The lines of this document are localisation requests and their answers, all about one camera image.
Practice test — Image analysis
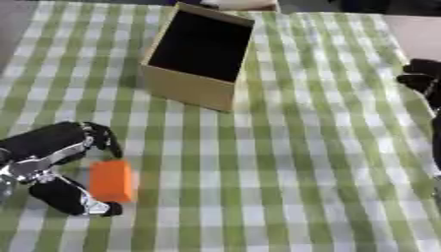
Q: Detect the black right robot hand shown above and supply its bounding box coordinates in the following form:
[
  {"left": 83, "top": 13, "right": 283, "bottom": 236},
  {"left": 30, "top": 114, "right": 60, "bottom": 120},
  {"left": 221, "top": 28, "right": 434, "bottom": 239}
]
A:
[{"left": 394, "top": 58, "right": 441, "bottom": 168}]

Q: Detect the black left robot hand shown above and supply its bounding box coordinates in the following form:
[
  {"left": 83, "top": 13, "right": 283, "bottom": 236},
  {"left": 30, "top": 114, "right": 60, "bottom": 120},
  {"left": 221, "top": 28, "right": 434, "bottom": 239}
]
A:
[{"left": 0, "top": 121, "right": 124, "bottom": 218}]

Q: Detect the tan cardboard box black inside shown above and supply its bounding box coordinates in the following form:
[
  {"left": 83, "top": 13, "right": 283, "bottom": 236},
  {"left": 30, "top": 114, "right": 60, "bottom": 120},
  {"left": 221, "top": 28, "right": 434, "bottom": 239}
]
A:
[{"left": 138, "top": 1, "right": 257, "bottom": 113}]

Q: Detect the orange rectangular block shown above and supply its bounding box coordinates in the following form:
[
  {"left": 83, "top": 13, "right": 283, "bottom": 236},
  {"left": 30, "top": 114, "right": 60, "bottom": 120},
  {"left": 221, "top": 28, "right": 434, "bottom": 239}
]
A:
[{"left": 88, "top": 159, "right": 140, "bottom": 204}]

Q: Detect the white object beyond table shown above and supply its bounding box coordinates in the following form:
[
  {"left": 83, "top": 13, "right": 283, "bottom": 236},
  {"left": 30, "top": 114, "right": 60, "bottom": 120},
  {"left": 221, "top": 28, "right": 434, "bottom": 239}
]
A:
[{"left": 200, "top": 0, "right": 282, "bottom": 12}]

